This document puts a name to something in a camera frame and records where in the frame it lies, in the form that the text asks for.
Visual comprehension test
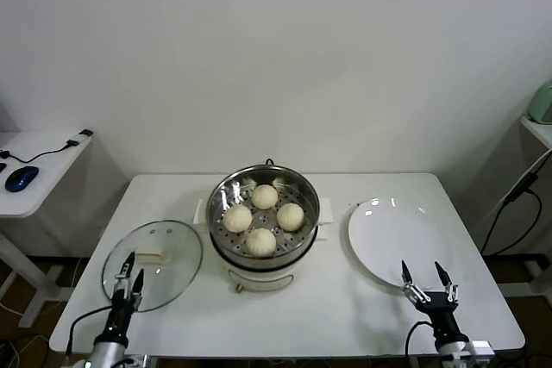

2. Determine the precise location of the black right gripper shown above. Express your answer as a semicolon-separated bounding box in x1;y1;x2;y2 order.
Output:
400;259;461;341

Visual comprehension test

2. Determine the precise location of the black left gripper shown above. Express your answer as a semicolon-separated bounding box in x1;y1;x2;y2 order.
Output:
105;252;145;339

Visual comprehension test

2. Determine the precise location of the glass lid with cream handle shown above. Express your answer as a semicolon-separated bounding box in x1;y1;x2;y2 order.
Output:
101;219;204;314

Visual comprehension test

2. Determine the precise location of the white steamed baozi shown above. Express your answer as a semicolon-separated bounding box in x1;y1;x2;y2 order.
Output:
244;228;278;257
275;203;305;232
223;204;254;234
250;184;279;209

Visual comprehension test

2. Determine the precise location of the perforated steel steamer basket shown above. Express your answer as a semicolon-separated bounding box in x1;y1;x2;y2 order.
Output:
205;164;321;259

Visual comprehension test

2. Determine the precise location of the white round plate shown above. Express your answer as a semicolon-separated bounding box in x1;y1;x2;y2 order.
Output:
347;197;455;291

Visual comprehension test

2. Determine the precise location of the cream electric cooker pot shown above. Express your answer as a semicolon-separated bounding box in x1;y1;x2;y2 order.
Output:
192;196;336;296

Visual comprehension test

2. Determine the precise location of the white side table with mouse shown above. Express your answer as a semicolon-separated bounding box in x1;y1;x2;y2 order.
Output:
0;128;94;328

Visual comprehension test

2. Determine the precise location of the blue computer mouse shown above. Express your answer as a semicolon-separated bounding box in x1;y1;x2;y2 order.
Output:
4;165;40;193

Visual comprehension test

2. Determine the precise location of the white side table with appliance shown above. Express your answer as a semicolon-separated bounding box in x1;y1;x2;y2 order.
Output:
495;114;552;296

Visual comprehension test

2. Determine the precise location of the pale green appliance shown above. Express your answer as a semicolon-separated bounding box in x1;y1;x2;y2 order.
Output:
526;78;552;124

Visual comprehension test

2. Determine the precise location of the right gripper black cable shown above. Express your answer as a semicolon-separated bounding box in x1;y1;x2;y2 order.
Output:
405;320;435;368

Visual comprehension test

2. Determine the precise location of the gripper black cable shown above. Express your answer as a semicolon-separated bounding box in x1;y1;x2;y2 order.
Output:
405;320;435;368
66;303;116;356

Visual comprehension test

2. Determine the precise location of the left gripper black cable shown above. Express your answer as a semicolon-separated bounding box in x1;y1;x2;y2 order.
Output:
66;303;116;356

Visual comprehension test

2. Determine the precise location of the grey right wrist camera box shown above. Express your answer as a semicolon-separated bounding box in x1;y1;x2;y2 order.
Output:
468;340;493;359

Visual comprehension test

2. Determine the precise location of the thin white cable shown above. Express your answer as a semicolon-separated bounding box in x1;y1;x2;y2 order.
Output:
486;152;552;219

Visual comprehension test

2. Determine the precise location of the black power cable with brick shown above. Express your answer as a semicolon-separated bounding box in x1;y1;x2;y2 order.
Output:
480;172;544;257

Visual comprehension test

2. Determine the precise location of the black cable with adapter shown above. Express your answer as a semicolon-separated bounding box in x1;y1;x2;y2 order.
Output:
0;128;94;163

